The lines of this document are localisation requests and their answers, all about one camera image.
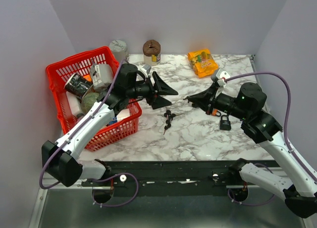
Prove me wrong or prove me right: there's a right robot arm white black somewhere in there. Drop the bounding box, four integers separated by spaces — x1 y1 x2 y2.
185 83 317 218

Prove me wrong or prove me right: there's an orange padlock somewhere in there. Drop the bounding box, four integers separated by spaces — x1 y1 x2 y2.
211 109 221 117

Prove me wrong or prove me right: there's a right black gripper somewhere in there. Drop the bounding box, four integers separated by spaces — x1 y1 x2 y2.
188 82 249 121

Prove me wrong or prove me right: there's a red plastic basket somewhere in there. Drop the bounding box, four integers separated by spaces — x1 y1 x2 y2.
46 46 142 152

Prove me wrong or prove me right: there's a clear plastic bottle blue label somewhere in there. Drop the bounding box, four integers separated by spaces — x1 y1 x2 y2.
108 108 130 126

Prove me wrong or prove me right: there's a purple cable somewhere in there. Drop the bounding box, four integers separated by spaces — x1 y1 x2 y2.
39 59 129 190
224 72 317 183

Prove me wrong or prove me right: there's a green melon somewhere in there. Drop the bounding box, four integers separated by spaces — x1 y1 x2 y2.
81 92 100 114

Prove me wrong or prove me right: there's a brown lidded white jar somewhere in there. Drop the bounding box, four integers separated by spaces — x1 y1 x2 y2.
143 40 161 66

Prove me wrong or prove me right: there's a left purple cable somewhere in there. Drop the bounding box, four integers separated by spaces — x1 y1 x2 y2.
39 59 129 190

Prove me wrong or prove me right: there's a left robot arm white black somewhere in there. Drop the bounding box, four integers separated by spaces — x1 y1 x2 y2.
40 60 178 187

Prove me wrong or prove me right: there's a grey marbled cylinder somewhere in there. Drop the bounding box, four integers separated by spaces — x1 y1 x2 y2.
108 40 129 63

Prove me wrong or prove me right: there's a black padlock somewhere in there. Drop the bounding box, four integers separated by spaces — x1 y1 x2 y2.
219 115 231 131

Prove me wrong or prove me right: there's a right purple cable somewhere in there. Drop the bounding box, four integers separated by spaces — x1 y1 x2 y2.
224 72 317 183

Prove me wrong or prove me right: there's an orange snack bag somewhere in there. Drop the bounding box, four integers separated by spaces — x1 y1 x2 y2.
187 48 218 78

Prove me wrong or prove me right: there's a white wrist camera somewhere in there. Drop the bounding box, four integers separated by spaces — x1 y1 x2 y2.
138 64 152 78
211 68 230 98

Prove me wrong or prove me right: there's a grey white carton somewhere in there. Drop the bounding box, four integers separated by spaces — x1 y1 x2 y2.
90 63 113 92

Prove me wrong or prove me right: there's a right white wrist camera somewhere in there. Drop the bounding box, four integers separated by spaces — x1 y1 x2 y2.
211 68 230 98

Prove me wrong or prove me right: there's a black mounting rail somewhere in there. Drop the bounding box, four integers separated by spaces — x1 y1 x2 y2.
79 160 280 196

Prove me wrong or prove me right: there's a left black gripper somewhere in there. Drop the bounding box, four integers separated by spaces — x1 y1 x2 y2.
127 71 178 110

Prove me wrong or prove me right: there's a black patterned cup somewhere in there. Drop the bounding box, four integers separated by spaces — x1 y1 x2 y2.
64 73 93 100

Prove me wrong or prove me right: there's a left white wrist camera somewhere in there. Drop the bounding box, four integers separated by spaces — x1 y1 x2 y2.
138 64 152 78

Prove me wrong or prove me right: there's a black key bunch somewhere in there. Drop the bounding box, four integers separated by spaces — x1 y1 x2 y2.
163 110 176 134

